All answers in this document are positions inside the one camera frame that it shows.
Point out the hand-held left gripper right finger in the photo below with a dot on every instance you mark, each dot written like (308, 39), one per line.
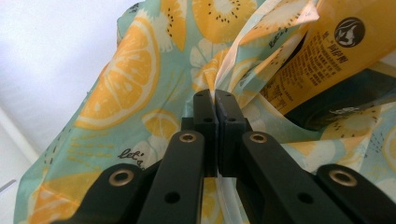
(230, 124)

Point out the white plastic tray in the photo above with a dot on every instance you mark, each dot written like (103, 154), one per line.
(12, 174)

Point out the yellow labelled bottle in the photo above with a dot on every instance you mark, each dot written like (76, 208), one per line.
(330, 53)

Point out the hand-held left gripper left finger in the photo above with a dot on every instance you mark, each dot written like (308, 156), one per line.
(205, 124)

